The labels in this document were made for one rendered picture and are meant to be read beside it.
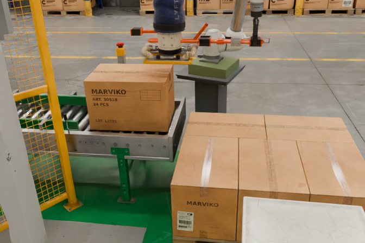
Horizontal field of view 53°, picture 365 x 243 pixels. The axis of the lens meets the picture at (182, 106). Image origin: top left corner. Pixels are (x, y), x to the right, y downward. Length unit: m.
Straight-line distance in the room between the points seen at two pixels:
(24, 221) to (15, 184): 0.25
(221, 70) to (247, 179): 1.20
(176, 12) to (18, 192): 1.46
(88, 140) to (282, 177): 1.38
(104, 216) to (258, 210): 1.76
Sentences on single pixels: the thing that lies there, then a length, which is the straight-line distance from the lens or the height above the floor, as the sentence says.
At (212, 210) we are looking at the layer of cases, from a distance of 2.31.
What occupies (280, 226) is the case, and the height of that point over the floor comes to 1.02.
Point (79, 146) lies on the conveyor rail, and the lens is 2.84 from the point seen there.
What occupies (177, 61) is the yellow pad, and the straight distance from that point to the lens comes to 2.56.
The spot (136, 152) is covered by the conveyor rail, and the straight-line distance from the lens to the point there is 2.71.
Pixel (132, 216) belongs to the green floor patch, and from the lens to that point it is 2.87.
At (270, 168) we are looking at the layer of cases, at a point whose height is 0.54.
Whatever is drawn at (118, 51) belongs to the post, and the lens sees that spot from 3.31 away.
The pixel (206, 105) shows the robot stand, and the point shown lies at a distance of 3.45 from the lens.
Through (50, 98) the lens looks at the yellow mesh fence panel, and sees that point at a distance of 2.60.
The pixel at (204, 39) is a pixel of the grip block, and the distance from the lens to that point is 2.59.
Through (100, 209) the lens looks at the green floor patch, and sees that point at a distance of 2.98.
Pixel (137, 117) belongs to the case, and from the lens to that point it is 2.75.
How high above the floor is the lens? 1.88
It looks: 25 degrees down
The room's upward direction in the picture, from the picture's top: 2 degrees counter-clockwise
